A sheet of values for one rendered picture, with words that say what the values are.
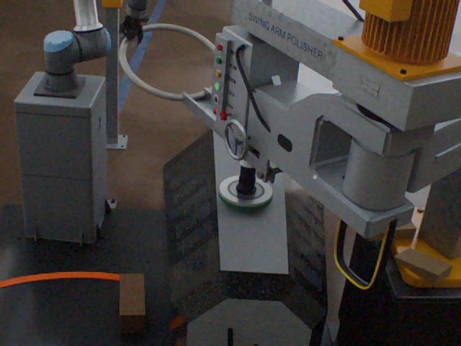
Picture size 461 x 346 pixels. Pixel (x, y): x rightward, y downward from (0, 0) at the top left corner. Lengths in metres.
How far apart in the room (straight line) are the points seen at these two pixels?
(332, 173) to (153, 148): 2.73
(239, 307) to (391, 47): 1.08
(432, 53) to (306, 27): 0.43
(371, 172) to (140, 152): 2.94
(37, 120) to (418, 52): 2.20
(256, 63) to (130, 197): 2.08
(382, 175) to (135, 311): 1.62
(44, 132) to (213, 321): 1.53
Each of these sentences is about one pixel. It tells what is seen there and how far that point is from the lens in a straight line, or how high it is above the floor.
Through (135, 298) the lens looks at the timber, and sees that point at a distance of 3.29.
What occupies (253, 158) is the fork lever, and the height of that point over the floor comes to 1.09.
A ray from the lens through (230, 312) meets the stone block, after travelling 2.40.
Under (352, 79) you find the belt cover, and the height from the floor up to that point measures 1.63.
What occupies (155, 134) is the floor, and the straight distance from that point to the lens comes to 4.96.
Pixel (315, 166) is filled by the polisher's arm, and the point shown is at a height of 1.27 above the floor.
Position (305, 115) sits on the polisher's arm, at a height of 1.42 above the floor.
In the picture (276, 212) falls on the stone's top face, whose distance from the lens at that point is 2.71.
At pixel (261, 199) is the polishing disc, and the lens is 2.67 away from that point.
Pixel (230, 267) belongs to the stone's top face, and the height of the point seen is 0.82.
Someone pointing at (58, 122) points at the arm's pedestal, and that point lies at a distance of 3.48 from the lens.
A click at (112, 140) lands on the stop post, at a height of 0.04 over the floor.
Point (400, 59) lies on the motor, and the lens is 1.82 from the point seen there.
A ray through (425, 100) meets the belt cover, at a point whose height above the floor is 1.65.
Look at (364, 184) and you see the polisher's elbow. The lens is 1.99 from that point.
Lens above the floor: 2.33
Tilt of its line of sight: 31 degrees down
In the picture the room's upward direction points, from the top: 5 degrees clockwise
